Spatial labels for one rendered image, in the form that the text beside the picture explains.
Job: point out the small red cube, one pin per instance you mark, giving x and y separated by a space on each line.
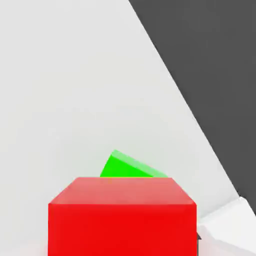
122 228

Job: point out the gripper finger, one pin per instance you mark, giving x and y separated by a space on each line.
226 230

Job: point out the small green cube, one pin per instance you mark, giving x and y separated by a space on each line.
122 168

